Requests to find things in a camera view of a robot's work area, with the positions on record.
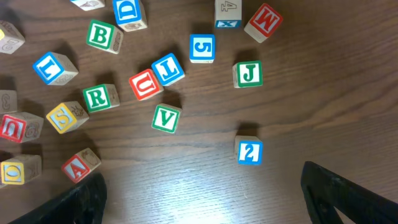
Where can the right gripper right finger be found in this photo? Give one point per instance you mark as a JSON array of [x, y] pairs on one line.
[[325, 192]]

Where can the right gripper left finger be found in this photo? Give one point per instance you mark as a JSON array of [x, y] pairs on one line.
[[83, 203]]

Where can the yellow O block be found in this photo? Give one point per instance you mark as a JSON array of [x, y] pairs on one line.
[[21, 169]]

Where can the green R block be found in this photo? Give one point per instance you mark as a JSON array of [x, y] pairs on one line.
[[101, 97]]

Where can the blue l block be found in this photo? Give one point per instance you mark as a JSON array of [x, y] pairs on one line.
[[168, 70], [55, 69]]

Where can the red A block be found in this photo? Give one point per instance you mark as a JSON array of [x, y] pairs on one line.
[[81, 164]]

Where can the blue 2 block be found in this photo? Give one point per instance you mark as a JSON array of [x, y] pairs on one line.
[[248, 150]]

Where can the yellow S block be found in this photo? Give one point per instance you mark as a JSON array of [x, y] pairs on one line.
[[67, 116]]

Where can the red U block left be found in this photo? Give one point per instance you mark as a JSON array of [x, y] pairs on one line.
[[21, 127]]

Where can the red u block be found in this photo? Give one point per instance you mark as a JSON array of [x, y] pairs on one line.
[[21, 127], [145, 85]]

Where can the green V block right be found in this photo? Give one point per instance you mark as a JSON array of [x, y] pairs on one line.
[[166, 118]]

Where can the blue P block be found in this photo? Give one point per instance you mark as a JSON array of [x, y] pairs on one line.
[[8, 101]]

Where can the red U block right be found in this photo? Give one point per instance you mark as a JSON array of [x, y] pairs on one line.
[[145, 85]]

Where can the green J block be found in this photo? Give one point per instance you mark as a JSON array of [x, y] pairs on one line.
[[247, 74]]

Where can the green B block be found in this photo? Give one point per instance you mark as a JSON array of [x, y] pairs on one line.
[[104, 36]]

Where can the red M block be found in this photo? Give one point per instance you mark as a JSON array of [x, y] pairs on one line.
[[263, 23]]

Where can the yellow block top right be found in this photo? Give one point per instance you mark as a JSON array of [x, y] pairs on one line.
[[11, 38]]

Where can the blue 5 block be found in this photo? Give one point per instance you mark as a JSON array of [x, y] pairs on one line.
[[202, 48]]

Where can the blue D block upper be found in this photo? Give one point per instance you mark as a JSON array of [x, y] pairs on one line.
[[130, 15]]

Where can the blue d block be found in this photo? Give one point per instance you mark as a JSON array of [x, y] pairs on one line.
[[88, 5], [130, 15]]

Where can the blue D block lower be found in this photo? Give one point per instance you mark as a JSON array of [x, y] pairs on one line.
[[88, 5]]

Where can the blue X block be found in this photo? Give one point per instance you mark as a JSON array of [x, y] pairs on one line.
[[228, 14]]

